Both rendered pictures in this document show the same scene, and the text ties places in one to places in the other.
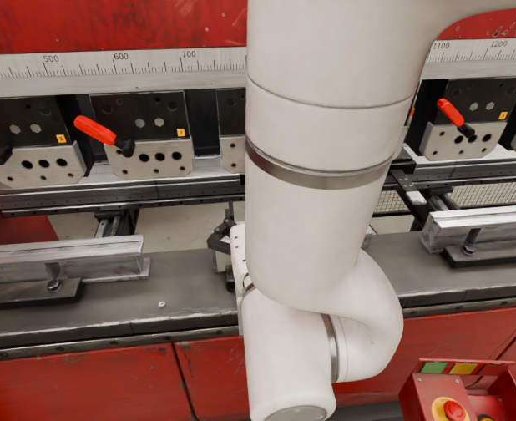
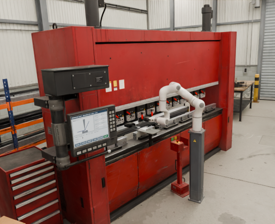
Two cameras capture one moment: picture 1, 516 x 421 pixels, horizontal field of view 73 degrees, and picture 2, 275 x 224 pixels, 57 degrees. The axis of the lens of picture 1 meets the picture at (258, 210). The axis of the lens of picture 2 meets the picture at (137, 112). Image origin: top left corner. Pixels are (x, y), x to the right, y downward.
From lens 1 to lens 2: 2.95 m
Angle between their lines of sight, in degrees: 43
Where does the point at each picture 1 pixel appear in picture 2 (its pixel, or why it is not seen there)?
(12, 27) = (121, 102)
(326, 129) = (164, 98)
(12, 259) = not seen: hidden behind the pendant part
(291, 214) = (163, 102)
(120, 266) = (124, 141)
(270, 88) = (162, 97)
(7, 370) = (114, 165)
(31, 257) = not seen: hidden behind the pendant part
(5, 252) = not seen: hidden behind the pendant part
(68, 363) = (123, 161)
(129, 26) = (130, 100)
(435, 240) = (162, 126)
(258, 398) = (164, 120)
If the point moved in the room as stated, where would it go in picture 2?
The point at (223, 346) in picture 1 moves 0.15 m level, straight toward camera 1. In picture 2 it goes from (143, 151) to (152, 154)
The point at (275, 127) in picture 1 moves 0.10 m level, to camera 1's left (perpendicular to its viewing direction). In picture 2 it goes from (163, 98) to (156, 100)
